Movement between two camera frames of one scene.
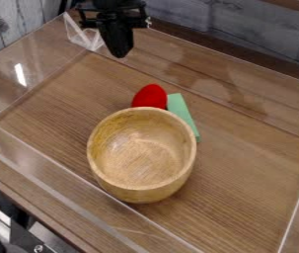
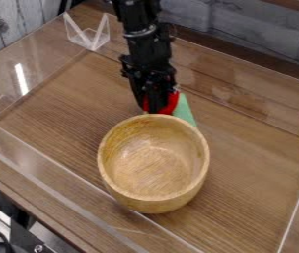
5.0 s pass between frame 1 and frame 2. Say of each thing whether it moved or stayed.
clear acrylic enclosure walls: stayed
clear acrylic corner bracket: stayed
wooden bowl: moved
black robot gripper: moved
